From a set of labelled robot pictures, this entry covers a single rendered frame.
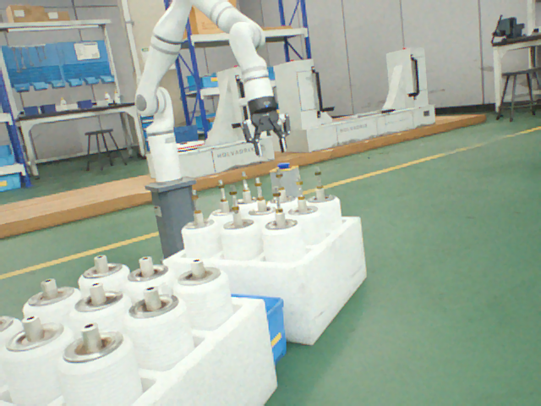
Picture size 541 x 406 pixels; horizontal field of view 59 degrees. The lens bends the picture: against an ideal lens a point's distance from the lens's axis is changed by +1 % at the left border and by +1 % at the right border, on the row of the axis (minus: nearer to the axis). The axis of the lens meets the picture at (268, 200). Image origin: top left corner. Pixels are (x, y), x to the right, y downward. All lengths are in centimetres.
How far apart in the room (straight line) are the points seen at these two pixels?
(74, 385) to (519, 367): 74
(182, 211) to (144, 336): 99
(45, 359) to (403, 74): 435
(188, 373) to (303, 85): 331
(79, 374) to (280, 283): 52
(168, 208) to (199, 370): 99
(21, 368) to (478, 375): 74
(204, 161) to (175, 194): 171
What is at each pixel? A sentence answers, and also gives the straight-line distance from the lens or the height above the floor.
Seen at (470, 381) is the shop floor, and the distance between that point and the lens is 97.
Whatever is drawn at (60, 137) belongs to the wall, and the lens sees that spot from 951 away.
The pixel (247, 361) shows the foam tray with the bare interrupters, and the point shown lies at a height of 10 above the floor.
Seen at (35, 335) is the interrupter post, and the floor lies 26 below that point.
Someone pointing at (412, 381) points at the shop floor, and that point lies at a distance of 96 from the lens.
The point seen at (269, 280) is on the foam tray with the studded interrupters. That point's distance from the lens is 106.
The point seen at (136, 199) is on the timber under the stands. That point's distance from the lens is 313.
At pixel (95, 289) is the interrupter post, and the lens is 83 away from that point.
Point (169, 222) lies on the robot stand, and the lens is 168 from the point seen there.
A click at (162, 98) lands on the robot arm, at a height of 59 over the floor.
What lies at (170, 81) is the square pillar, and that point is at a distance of 771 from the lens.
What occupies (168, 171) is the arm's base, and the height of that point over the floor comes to 34.
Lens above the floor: 53
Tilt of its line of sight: 12 degrees down
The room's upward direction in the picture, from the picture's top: 9 degrees counter-clockwise
